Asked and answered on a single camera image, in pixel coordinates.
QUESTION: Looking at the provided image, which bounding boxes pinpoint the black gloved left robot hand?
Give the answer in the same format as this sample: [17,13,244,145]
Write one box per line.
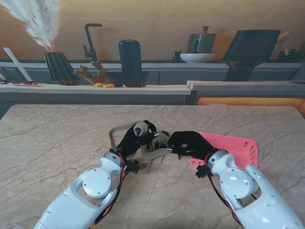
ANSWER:
[116,120,160,160]

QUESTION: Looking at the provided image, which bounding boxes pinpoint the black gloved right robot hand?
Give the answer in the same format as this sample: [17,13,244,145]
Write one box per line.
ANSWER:
[167,130,219,161]

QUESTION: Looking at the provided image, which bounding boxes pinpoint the beige woven belt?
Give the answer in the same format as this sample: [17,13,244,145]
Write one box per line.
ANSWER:
[108,121,182,169]

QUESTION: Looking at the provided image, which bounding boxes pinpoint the pink plastic mesh basket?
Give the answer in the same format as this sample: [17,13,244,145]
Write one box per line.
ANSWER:
[189,132,258,169]

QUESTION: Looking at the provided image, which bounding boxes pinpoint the grey stone counter top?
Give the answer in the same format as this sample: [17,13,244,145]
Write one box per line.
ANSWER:
[186,80,305,92]

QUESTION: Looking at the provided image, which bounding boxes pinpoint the tall dark cylindrical canister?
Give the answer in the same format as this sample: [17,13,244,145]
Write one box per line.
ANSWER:
[118,40,143,88]

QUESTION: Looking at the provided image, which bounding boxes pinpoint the light wood counter top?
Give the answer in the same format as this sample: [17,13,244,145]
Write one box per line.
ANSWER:
[0,83,192,96]

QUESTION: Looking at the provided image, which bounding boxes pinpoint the white ceramic bowl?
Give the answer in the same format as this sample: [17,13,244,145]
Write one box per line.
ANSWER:
[180,53,217,63]

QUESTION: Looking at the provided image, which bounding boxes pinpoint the grey pot with lid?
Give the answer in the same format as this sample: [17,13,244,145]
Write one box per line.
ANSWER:
[186,25,217,54]

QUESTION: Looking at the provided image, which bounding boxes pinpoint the dark ribbed vase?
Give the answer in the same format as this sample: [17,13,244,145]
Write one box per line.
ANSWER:
[43,52,81,86]

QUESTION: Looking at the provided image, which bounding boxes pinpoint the black kitchen faucet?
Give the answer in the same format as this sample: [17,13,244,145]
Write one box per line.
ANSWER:
[83,23,102,63]

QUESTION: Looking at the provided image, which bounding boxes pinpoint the dark range hood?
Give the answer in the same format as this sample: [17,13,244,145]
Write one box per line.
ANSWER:
[223,30,281,82]

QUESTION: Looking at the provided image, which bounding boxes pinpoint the plate with red food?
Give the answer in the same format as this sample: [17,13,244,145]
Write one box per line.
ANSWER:
[7,81,43,87]

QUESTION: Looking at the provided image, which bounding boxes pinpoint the dark utensil holder with spoons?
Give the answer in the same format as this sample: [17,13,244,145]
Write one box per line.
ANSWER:
[276,31,302,63]

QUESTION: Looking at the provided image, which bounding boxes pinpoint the white leaning board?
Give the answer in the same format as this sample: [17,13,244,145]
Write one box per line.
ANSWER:
[3,47,32,82]

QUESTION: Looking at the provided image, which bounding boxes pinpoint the white pampas grass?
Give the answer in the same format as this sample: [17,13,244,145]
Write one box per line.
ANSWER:
[0,0,63,52]

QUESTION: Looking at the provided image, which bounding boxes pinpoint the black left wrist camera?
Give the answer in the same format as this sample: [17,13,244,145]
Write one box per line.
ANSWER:
[125,159,141,175]

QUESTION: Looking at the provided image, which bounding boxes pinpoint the red black left arm cable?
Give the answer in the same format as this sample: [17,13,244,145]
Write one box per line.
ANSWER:
[90,154,127,229]

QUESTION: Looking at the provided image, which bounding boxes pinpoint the red black arm cable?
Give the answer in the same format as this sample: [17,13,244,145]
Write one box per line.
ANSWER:
[204,154,241,224]
[90,154,127,229]

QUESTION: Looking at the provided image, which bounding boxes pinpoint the red black right arm cable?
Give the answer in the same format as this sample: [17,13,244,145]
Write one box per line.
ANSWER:
[204,154,241,224]

